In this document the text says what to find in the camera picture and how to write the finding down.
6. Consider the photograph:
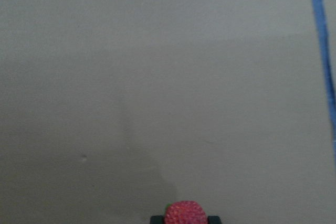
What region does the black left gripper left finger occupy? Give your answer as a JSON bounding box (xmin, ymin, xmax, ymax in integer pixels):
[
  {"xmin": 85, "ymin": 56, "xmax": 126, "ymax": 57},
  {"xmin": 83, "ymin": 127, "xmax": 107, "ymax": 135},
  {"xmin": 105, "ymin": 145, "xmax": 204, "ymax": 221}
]
[{"xmin": 150, "ymin": 215, "xmax": 164, "ymax": 224}]

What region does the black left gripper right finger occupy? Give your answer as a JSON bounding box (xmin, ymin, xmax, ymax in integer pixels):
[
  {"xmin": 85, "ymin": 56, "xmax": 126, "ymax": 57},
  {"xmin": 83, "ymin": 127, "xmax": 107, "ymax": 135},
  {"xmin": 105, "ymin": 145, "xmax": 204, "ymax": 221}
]
[{"xmin": 207, "ymin": 216, "xmax": 221, "ymax": 224}]

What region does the red strawberry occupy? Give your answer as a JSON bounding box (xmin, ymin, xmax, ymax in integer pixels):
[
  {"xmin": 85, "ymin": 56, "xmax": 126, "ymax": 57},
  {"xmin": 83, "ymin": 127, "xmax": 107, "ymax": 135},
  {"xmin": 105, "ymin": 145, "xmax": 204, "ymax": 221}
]
[{"xmin": 164, "ymin": 200, "xmax": 208, "ymax": 224}]

